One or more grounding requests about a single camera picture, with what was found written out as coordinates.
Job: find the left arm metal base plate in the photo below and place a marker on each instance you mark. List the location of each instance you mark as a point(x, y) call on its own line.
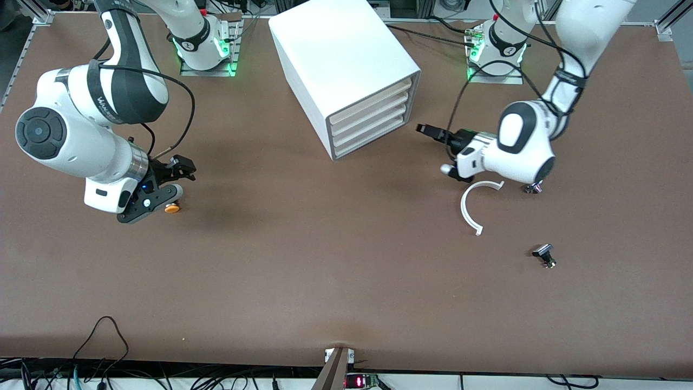
point(514, 78)

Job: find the aluminium table side rail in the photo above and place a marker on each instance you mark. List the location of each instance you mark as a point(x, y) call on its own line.
point(21, 59)

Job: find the white curved plastic piece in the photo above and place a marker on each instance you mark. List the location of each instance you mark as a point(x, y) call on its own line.
point(463, 208)

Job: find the yellow mushroom push button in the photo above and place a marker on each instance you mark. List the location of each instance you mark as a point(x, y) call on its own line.
point(172, 208)

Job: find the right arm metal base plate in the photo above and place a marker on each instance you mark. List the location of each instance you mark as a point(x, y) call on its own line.
point(236, 49)

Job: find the aluminium frame corner profile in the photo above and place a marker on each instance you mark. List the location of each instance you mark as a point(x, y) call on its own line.
point(44, 17)
point(665, 27)

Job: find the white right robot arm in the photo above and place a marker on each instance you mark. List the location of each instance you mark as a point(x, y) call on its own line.
point(70, 135)

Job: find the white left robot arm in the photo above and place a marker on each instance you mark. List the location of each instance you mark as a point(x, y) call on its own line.
point(528, 141)

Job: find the small silver knob part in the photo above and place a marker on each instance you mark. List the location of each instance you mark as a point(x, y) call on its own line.
point(536, 188)

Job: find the black headed silver switch part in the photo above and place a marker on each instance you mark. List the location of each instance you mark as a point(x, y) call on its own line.
point(543, 252)

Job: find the device with red display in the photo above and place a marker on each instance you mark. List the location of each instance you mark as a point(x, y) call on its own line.
point(358, 382)

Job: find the aluminium table edge rail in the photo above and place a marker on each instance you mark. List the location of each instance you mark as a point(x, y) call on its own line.
point(639, 23)

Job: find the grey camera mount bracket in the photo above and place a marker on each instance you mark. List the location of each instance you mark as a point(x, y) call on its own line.
point(333, 374)

